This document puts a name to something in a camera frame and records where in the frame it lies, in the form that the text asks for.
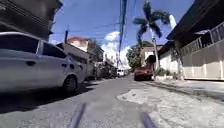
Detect white vehicle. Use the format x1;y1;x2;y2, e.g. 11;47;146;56
116;68;126;78

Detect green tree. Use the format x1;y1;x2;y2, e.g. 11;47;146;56
125;40;153;72

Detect red vehicle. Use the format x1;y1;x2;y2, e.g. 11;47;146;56
133;67;154;82

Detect beige building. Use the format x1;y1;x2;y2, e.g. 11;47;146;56
139;44;164;68

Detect grey paved road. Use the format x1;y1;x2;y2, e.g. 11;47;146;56
0;75;224;128

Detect building with orange roof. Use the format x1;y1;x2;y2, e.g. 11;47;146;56
55;36;105;81

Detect palm tree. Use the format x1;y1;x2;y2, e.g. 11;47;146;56
132;0;171;73

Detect green bush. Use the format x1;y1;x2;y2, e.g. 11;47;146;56
153;67;170;78

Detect robot's own part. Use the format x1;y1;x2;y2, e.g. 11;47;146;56
142;112;157;128
68;103;87;128

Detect white car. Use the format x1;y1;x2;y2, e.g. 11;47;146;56
0;31;87;95

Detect dark building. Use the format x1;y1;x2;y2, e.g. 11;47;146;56
0;0;64;42

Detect overhead wires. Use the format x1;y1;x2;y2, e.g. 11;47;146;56
49;0;141;68

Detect building with grey wall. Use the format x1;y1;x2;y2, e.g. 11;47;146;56
159;0;224;82

